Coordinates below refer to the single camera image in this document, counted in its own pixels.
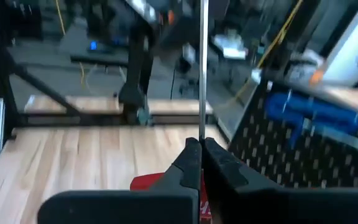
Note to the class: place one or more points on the black metal pegboard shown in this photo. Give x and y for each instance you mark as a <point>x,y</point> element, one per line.
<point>275,161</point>

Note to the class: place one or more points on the white printed papers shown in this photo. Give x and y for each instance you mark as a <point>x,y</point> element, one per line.
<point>232,49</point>

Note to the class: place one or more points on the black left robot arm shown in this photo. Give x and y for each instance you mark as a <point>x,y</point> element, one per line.
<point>135,93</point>

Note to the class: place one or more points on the red orange block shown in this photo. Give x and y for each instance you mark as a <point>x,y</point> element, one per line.
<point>316,77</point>

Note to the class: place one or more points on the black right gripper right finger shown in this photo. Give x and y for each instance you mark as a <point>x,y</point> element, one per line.
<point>291,208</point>

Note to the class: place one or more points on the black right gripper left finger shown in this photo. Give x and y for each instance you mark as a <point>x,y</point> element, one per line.
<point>120,208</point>

